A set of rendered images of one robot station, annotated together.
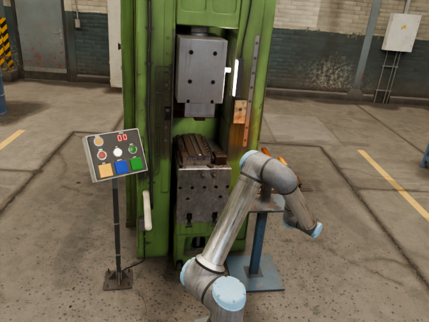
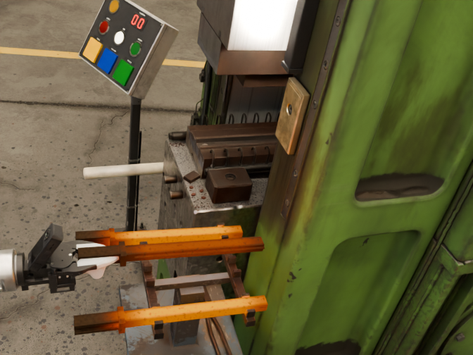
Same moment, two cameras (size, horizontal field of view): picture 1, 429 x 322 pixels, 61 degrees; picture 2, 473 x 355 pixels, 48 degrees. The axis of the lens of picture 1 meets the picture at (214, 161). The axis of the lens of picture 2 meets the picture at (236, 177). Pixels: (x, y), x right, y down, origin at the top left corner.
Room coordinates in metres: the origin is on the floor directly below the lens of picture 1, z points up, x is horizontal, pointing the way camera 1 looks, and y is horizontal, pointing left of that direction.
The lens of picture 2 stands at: (2.18, -1.27, 1.93)
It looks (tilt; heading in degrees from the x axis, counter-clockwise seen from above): 37 degrees down; 78
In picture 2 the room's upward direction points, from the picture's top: 11 degrees clockwise
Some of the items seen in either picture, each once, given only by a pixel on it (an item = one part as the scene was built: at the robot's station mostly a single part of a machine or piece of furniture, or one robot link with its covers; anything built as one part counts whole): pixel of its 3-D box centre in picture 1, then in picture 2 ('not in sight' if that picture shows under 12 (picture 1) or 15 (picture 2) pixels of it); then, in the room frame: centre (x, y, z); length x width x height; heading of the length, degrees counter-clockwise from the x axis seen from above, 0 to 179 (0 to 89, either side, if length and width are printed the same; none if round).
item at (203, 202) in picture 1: (197, 178); (250, 215); (2.54, 0.12, 0.69); 0.56 x 0.38 x 0.45; 14
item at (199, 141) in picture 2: (195, 143); (260, 140); (2.53, 0.15, 0.99); 0.42 x 0.05 x 0.01; 14
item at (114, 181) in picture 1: (116, 220); (133, 154); (2.11, 0.65, 0.54); 0.04 x 0.04 x 1.08; 14
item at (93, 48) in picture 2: (105, 170); (93, 50); (1.94, 0.65, 1.01); 0.07 x 0.05 x 0.07; 129
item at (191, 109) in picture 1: (195, 101); (277, 43); (2.52, 0.17, 1.32); 0.42 x 0.20 x 0.10; 14
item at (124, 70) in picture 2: (136, 163); (124, 72); (2.07, 0.49, 1.01); 0.07 x 0.05 x 0.07; 129
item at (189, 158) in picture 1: (192, 147); (255, 145); (2.52, 0.17, 0.96); 0.42 x 0.20 x 0.09; 14
